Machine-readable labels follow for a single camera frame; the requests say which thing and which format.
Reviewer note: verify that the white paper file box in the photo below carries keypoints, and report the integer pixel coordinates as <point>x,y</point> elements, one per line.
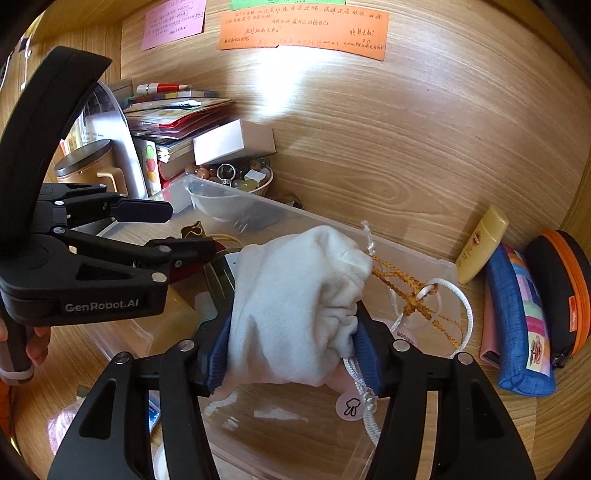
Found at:
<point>124,138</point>

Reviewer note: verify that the clear plastic storage box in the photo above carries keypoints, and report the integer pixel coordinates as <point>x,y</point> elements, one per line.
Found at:
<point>300,429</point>

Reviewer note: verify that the red velvet pouch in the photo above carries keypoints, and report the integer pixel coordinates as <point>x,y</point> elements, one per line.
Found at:
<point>184,277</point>

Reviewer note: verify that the pink flat case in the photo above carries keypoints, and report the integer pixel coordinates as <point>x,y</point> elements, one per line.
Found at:
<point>489,332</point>

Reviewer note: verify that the pink paper note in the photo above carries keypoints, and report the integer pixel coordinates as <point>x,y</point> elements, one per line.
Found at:
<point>173,23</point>

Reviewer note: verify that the fruit print box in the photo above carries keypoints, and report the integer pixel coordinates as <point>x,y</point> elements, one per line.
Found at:
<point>148,166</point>

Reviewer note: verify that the yellow lotion tube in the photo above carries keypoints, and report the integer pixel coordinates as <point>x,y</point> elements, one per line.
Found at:
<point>480,244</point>

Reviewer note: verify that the red white pen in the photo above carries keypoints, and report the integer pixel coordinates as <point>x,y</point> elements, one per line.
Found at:
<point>161,87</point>

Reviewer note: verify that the orange paper note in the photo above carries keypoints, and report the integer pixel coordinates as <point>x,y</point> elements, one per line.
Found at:
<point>304,34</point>

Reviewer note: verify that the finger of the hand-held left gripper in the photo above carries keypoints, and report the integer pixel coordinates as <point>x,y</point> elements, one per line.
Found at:
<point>184,251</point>
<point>143,211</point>

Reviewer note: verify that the stack of books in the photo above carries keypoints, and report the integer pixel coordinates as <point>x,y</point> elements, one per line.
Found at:
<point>184,115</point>

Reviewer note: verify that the black orange zip case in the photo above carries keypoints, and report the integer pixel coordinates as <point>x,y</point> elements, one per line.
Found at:
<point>561,295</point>

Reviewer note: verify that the blue patchwork pencil case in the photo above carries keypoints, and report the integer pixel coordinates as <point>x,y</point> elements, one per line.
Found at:
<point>521,323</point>

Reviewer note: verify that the brown ceramic mug with lid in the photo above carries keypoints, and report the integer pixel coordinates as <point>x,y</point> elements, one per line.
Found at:
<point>87,159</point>

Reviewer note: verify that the white bowl of beads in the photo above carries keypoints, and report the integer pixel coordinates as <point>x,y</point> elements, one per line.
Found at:
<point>244,180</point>

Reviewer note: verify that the small white cardboard box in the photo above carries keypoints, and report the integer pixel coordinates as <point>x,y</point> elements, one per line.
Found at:
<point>231,138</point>

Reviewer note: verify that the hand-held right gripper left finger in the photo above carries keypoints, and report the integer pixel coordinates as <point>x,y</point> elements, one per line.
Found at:
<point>214,364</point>

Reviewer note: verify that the person's left hand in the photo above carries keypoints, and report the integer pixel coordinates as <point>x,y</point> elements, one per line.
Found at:
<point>38,346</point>

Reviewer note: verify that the green paper note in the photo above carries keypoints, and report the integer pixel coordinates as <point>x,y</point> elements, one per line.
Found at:
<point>263,3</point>

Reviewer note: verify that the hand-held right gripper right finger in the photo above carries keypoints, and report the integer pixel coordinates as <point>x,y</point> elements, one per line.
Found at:
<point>369,364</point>

